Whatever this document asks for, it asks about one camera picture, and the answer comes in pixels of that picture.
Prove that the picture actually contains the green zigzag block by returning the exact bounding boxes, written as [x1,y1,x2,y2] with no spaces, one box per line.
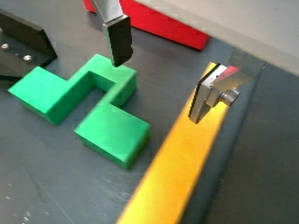
[8,54,150,168]

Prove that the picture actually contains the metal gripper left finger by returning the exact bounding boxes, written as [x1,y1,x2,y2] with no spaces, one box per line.
[91,0,134,67]

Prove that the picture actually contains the long yellow block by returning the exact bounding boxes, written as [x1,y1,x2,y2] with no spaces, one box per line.
[116,61,231,224]

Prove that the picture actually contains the black angle bracket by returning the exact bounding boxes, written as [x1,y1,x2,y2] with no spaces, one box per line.
[0,9,58,80]

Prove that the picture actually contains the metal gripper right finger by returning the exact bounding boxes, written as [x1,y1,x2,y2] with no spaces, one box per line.
[188,52,267,123]

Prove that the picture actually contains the red slotted board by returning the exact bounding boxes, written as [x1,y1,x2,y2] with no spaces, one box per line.
[83,0,211,52]

